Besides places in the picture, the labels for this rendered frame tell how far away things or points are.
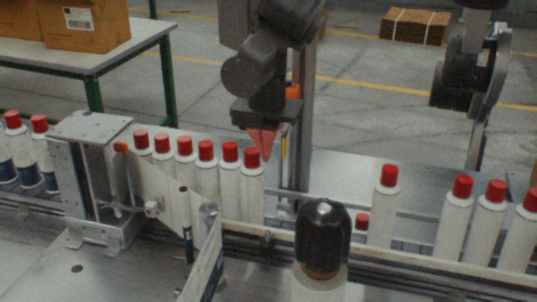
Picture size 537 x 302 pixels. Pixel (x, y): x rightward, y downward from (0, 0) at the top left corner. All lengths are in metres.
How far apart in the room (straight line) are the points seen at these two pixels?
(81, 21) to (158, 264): 1.70
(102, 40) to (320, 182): 1.50
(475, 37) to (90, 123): 0.93
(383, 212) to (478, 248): 0.20
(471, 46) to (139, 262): 0.94
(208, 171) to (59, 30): 1.74
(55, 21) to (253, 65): 2.09
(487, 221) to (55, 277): 0.85
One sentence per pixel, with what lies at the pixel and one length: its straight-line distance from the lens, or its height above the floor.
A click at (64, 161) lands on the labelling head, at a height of 1.09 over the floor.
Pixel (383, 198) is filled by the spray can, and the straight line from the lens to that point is 0.99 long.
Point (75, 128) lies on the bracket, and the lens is 1.03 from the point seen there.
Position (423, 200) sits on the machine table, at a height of 0.83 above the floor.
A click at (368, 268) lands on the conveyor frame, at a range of 1.06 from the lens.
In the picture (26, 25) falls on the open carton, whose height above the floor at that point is 0.86.
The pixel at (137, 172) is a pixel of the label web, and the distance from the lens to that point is 1.09.
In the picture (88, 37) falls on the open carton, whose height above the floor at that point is 0.86.
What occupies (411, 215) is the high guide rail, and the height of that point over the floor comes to 0.96.
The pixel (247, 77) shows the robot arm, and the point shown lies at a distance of 0.62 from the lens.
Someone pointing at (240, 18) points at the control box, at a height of 1.35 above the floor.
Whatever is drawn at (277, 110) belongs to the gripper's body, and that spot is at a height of 1.28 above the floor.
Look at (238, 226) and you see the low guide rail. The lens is 1.08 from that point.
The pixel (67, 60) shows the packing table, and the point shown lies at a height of 0.78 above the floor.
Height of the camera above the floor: 1.60
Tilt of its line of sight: 31 degrees down
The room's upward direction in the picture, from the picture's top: straight up
